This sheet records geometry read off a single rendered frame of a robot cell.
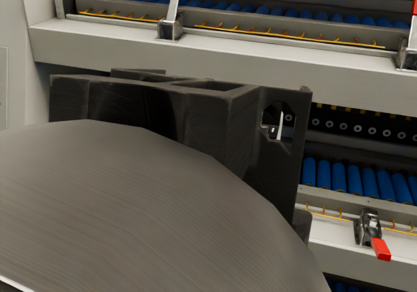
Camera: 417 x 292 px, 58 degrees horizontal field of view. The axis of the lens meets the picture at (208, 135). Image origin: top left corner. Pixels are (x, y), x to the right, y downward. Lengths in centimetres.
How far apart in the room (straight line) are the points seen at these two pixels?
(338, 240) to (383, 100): 17
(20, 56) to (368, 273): 50
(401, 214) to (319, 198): 10
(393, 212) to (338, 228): 7
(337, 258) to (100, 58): 37
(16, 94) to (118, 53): 15
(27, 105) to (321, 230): 41
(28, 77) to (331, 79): 37
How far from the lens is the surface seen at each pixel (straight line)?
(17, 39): 55
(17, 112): 56
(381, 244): 44
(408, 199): 55
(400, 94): 44
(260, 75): 43
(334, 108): 59
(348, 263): 49
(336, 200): 50
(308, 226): 19
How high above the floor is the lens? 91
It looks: 13 degrees down
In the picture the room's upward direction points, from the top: 7 degrees clockwise
